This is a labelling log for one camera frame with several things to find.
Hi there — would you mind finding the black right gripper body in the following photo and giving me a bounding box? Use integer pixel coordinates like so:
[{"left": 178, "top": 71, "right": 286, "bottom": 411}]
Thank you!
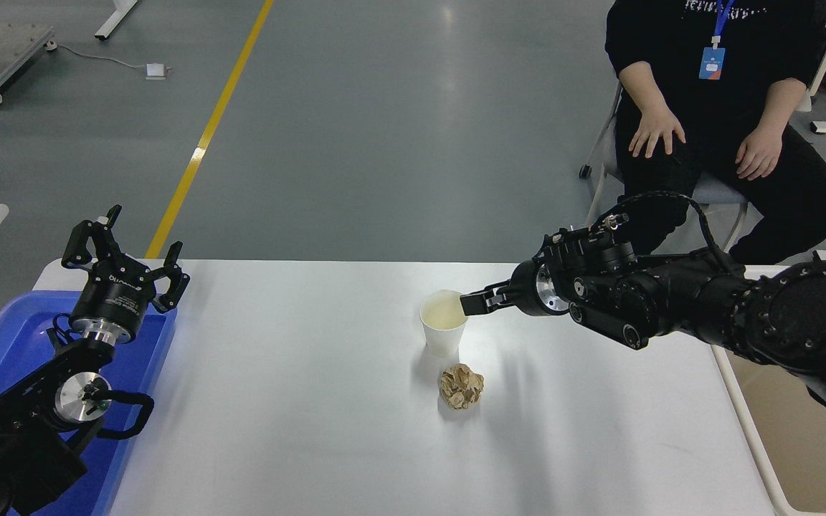
[{"left": 510, "top": 259, "right": 547, "bottom": 317}]

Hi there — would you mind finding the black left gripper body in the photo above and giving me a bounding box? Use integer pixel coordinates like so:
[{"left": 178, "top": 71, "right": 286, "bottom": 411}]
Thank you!
[{"left": 70, "top": 258, "right": 153, "bottom": 333}]

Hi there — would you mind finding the white paper cup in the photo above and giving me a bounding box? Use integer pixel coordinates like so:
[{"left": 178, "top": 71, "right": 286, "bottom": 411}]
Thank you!
[{"left": 419, "top": 290, "right": 470, "bottom": 358}]

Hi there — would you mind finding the tan paper ball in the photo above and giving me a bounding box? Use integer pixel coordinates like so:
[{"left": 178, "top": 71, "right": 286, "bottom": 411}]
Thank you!
[{"left": 439, "top": 363, "right": 485, "bottom": 411}]

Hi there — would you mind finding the person's right hand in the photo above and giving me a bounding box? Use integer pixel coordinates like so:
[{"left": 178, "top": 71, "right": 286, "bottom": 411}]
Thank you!
[{"left": 628, "top": 104, "right": 687, "bottom": 159}]

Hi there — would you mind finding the person's left hand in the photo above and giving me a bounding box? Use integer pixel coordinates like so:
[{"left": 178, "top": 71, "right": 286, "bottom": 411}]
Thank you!
[{"left": 734, "top": 125, "right": 784, "bottom": 182}]

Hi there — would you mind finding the blue plastic tray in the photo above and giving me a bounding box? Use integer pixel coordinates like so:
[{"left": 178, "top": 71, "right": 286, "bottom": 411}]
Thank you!
[{"left": 0, "top": 290, "right": 178, "bottom": 516}]

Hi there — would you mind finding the grey wheeled metal platform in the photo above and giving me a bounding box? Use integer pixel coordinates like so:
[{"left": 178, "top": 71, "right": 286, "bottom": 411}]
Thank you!
[{"left": 0, "top": 21, "right": 57, "bottom": 109}]

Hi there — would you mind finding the grey office chair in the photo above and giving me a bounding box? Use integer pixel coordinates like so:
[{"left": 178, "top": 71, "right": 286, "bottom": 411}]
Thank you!
[{"left": 578, "top": 82, "right": 751, "bottom": 252}]

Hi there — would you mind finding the white table leg foot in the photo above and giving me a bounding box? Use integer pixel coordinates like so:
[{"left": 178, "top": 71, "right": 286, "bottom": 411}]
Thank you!
[{"left": 94, "top": 0, "right": 141, "bottom": 41}]

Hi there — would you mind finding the large pale plastic bin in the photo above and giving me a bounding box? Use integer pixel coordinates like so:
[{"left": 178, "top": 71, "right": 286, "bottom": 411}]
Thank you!
[{"left": 713, "top": 264, "right": 826, "bottom": 516}]

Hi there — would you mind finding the white floor cable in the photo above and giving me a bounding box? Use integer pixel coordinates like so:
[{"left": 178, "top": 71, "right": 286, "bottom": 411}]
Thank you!
[{"left": 54, "top": 44, "right": 148, "bottom": 72}]

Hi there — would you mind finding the blue lanyard with badge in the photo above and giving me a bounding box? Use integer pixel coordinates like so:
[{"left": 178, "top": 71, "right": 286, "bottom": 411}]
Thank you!
[{"left": 698, "top": 0, "right": 736, "bottom": 80}]

